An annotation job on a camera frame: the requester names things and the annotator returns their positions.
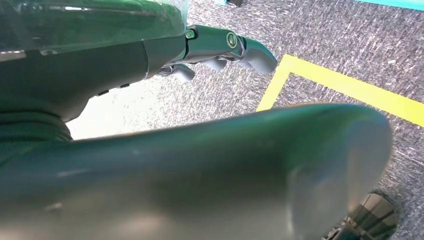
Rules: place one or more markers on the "yellow floor tape square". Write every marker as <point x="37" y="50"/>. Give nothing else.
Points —
<point x="331" y="79"/>

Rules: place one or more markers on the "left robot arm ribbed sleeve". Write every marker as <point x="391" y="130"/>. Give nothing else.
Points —
<point x="30" y="132"/>

